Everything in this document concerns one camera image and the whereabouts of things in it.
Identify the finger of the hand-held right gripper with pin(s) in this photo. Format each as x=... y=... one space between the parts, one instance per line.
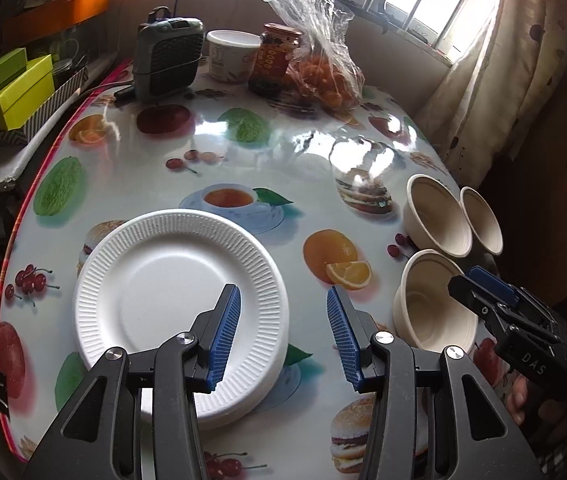
x=468 y=295
x=488 y=280

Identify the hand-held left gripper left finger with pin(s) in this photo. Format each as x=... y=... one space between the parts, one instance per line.
x=223 y=340

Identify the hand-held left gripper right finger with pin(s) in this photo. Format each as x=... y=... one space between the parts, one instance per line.
x=346 y=340

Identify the beige paper bowl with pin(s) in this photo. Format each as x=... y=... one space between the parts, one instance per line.
x=483 y=220
x=438 y=220
x=428 y=305

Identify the person's right forearm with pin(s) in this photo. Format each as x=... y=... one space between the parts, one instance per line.
x=563 y=440

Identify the person's right hand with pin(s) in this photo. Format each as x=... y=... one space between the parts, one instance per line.
x=516 y=397

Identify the food printed tablecloth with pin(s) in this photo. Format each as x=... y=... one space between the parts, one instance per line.
x=263 y=150

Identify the printed beige curtain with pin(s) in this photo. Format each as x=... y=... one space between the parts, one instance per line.
x=503 y=60

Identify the pile of small oranges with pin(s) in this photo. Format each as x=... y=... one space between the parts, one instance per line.
x=323 y=84

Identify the black plug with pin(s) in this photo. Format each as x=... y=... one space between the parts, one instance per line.
x=123 y=93

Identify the white plastic tub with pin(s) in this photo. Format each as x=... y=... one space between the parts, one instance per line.
x=231 y=57

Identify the grey board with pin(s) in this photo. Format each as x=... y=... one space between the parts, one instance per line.
x=3 y=162

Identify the glass jar with red label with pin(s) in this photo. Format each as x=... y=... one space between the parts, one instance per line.
x=273 y=60

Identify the striped grey box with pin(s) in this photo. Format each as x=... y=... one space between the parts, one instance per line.
x=43 y=112

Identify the grey small fan heater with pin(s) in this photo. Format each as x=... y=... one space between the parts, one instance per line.
x=168 y=55

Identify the clear plastic bag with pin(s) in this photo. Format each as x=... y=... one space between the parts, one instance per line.
x=313 y=25

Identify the thick green box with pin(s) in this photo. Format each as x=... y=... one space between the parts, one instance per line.
x=20 y=97

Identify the orange box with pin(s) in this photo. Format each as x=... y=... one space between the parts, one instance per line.
x=63 y=7

